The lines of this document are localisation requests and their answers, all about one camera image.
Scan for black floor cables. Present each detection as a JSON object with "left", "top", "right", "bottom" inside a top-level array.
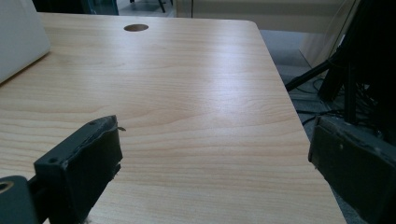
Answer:
[{"left": 292, "top": 77, "right": 375, "bottom": 132}]

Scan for white plastic bin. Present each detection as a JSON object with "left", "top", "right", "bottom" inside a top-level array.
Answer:
[{"left": 0, "top": 0, "right": 51, "bottom": 84}]

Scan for black tripod stand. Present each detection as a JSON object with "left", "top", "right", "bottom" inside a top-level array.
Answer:
[{"left": 284, "top": 0, "right": 396, "bottom": 144}]

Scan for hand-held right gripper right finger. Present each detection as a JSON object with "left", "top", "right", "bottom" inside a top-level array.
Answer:
[{"left": 307, "top": 115, "right": 396, "bottom": 224}]

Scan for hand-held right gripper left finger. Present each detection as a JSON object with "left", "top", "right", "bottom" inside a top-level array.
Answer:
[{"left": 33, "top": 115, "right": 127, "bottom": 224}]

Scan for dark cabinet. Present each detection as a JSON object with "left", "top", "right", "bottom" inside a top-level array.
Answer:
[{"left": 31, "top": 0, "right": 120, "bottom": 16}]

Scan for beige wooden furniture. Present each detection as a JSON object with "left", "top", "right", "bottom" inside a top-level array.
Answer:
[{"left": 174, "top": 0, "right": 362, "bottom": 68}]

